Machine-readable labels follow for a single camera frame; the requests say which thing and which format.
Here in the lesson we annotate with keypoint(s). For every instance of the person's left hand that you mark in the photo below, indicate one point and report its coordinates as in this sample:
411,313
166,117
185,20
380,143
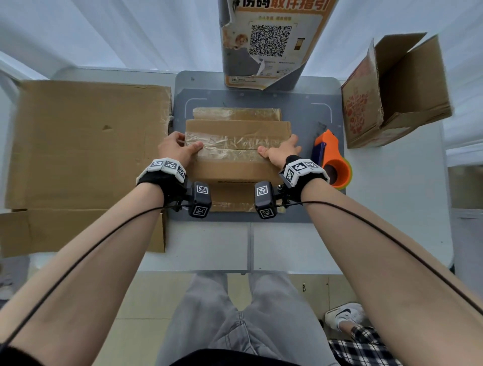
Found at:
175,149

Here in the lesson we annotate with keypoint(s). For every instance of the person's right hand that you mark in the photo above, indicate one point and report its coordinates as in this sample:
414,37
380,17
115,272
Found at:
285,151

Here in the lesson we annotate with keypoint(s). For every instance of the blue orange tape dispenser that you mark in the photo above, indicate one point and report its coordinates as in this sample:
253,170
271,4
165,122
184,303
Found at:
330,147
350,174

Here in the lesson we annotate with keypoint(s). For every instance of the cardboard box black print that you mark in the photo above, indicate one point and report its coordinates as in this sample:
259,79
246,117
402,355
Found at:
234,169

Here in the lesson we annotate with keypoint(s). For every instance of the large cardboard box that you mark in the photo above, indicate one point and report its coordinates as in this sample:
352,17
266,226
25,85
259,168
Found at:
86,151

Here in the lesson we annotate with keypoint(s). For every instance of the red print cardboard box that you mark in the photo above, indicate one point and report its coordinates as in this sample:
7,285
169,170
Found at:
415,83

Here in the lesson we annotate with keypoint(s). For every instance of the person's right forearm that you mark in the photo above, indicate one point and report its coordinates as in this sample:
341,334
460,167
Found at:
388,279

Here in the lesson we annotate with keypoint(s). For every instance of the person's left forearm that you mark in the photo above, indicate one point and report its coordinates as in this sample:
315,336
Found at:
83,271

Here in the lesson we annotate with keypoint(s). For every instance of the grey scanning mat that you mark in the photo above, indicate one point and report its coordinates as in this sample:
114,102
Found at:
302,113

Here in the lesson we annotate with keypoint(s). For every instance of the grey scanner kiosk with poster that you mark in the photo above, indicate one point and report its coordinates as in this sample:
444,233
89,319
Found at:
264,60

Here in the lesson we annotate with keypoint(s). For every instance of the white sneaker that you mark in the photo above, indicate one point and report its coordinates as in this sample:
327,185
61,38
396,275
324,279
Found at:
343,313

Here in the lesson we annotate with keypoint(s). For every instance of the grey trousers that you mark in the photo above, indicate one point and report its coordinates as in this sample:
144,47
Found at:
203,320

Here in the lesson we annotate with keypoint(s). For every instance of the grey printed floor mat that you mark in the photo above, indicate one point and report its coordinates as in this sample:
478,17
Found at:
11,275

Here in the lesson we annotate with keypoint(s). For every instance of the black white plaid cloth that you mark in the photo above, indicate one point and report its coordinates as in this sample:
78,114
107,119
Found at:
362,350

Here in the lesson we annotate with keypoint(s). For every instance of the black shirt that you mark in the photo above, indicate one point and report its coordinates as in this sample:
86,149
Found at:
234,360

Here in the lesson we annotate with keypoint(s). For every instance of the white metal frame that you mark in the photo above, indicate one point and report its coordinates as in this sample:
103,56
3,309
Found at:
19,69

